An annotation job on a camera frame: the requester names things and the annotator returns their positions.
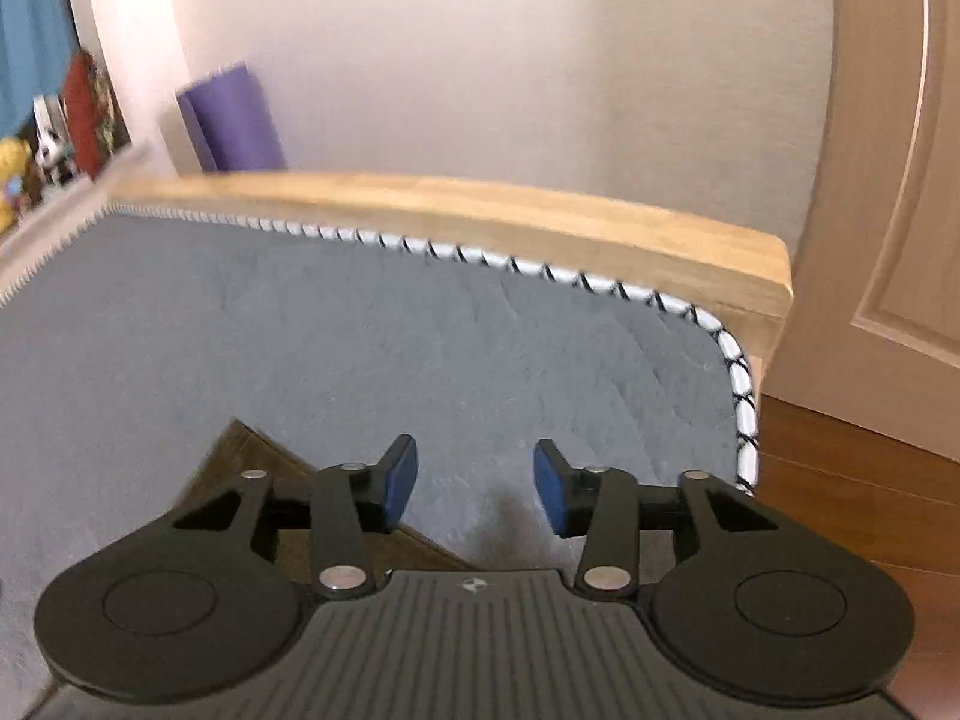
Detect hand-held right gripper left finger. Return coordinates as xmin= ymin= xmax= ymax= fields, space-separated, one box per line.
xmin=171 ymin=434 xmax=419 ymax=602

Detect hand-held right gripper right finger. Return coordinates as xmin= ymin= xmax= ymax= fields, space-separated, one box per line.
xmin=531 ymin=439 xmax=779 ymax=602

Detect brown knit pants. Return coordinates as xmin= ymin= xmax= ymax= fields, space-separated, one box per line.
xmin=176 ymin=420 xmax=481 ymax=587

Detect grey bed blanket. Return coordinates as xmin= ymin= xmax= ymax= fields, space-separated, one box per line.
xmin=0 ymin=199 xmax=763 ymax=720

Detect purple rolled yoga mat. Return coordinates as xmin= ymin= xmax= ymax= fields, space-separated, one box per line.
xmin=175 ymin=64 xmax=289 ymax=175

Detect beige panelled door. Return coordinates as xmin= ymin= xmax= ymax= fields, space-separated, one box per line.
xmin=763 ymin=0 xmax=960 ymax=460

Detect dark red toy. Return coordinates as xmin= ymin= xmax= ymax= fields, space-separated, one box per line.
xmin=61 ymin=49 xmax=115 ymax=182

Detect black and white toy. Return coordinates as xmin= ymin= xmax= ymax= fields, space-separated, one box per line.
xmin=31 ymin=94 xmax=77 ymax=188

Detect yellow plush toy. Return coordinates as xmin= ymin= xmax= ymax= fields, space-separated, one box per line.
xmin=0 ymin=136 xmax=35 ymax=235

